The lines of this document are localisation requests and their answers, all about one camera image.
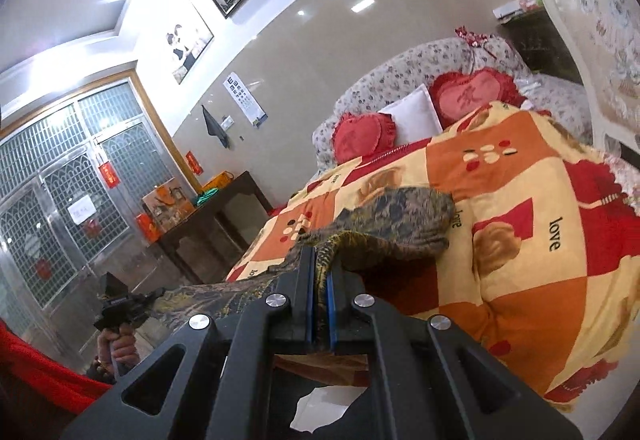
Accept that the dark floral patterned garment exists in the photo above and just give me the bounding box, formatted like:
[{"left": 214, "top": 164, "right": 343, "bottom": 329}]
[{"left": 146, "top": 184, "right": 458, "bottom": 388}]

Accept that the person's hand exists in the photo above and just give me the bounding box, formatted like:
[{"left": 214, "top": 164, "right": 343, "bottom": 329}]
[{"left": 98, "top": 323, "right": 140, "bottom": 375}]

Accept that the dark wooden side table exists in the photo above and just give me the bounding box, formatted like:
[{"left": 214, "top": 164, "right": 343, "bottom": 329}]
[{"left": 157, "top": 171, "right": 273, "bottom": 284}]

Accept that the orange gift box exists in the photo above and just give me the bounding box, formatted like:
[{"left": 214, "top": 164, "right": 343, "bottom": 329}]
[{"left": 142, "top": 178, "right": 195, "bottom": 233}]

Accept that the metal grille door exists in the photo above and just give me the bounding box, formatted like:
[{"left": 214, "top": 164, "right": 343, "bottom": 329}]
[{"left": 0, "top": 80, "right": 174, "bottom": 351}]

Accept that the orange red love blanket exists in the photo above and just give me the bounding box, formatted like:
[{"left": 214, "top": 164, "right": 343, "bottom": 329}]
[{"left": 229, "top": 102, "right": 639, "bottom": 411}]

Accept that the left red heart pillow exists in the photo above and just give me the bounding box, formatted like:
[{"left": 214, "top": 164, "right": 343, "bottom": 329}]
[{"left": 332, "top": 112, "right": 397, "bottom": 164}]

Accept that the red heart pillow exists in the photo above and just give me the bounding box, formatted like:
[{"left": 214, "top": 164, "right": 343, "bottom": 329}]
[
  {"left": 428, "top": 68, "right": 526, "bottom": 128},
  {"left": 332, "top": 112, "right": 397, "bottom": 164}
]

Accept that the white square pillow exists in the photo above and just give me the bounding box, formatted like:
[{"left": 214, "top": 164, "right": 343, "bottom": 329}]
[{"left": 380, "top": 84, "right": 442, "bottom": 147}]

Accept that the framed portrait photo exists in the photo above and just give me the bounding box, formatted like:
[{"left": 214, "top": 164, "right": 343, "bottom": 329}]
[{"left": 165, "top": 6, "right": 214, "bottom": 85}]

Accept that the right red heart pillow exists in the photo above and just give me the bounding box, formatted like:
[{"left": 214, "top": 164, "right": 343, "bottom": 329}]
[{"left": 428, "top": 68, "right": 526, "bottom": 128}]

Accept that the floral padded headboard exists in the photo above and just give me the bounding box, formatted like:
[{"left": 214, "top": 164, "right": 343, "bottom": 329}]
[{"left": 311, "top": 35, "right": 593, "bottom": 175}]

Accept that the dark carved wooden cabinet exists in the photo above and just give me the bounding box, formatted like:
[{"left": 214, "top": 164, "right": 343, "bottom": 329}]
[{"left": 497, "top": 8, "right": 582, "bottom": 84}]

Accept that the white ornate upholstered chair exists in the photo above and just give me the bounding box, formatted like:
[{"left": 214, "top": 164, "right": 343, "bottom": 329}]
[{"left": 542, "top": 0, "right": 639, "bottom": 151}]

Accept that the dark cloth hanging on wall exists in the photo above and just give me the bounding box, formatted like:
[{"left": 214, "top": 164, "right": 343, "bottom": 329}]
[{"left": 202, "top": 104, "right": 230, "bottom": 149}]

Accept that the wall calendar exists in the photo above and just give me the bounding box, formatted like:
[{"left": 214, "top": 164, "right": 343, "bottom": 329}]
[{"left": 224, "top": 72, "right": 268, "bottom": 127}]

